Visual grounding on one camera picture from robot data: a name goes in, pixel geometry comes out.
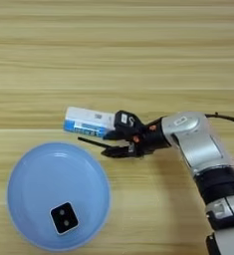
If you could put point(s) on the thin black stick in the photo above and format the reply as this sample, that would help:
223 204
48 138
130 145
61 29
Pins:
92 142

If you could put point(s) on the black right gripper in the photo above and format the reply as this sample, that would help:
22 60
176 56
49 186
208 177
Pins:
151 136

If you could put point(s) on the light blue round plate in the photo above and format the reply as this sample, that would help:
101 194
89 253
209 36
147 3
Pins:
39 186

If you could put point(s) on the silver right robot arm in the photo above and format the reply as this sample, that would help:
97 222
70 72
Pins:
201 149

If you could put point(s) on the black square two-lens device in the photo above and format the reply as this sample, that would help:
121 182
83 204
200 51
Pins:
64 218

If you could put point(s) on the white and blue carton box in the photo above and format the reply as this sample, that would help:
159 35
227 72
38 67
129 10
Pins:
87 121

